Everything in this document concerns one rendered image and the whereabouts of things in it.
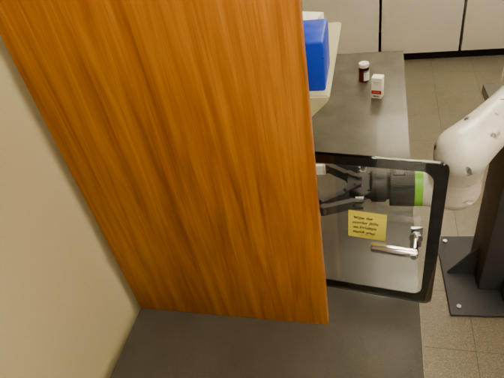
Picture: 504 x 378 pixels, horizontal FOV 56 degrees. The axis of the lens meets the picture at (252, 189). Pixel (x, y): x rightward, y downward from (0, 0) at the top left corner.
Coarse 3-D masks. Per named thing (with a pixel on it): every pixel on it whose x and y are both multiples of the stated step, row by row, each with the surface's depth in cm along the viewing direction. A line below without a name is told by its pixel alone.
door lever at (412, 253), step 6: (414, 234) 94; (414, 240) 93; (420, 240) 94; (372, 246) 94; (378, 246) 93; (384, 246) 93; (390, 246) 93; (396, 246) 93; (414, 246) 92; (378, 252) 94; (384, 252) 93; (390, 252) 92; (396, 252) 92; (402, 252) 91; (408, 252) 91; (414, 252) 91; (414, 258) 91
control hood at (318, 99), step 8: (328, 24) 104; (336, 24) 103; (328, 32) 101; (336, 32) 100; (328, 40) 98; (336, 40) 97; (336, 48) 95; (328, 72) 87; (328, 80) 85; (328, 88) 83; (312, 96) 82; (320, 96) 82; (328, 96) 81; (312, 104) 83; (320, 104) 82; (312, 112) 84
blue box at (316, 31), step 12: (312, 24) 83; (324, 24) 82; (312, 36) 79; (324, 36) 79; (312, 48) 78; (324, 48) 79; (312, 60) 79; (324, 60) 80; (312, 72) 80; (324, 72) 80; (312, 84) 82; (324, 84) 82
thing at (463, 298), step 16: (496, 160) 186; (496, 176) 186; (496, 192) 187; (480, 208) 212; (496, 208) 187; (480, 224) 212; (496, 224) 192; (448, 240) 244; (464, 240) 242; (480, 240) 213; (496, 240) 197; (448, 256) 236; (464, 256) 234; (480, 256) 214; (496, 256) 204; (448, 272) 228; (464, 272) 227; (480, 272) 214; (496, 272) 210; (448, 288) 222; (464, 288) 221; (480, 288) 218; (496, 288) 217; (448, 304) 216; (464, 304) 214; (480, 304) 213; (496, 304) 212
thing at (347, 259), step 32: (320, 160) 90; (352, 160) 87; (384, 160) 85; (416, 160) 83; (320, 192) 95; (352, 192) 92; (384, 192) 90; (416, 192) 87; (416, 224) 92; (352, 256) 104; (384, 256) 101; (352, 288) 112; (384, 288) 108; (416, 288) 104
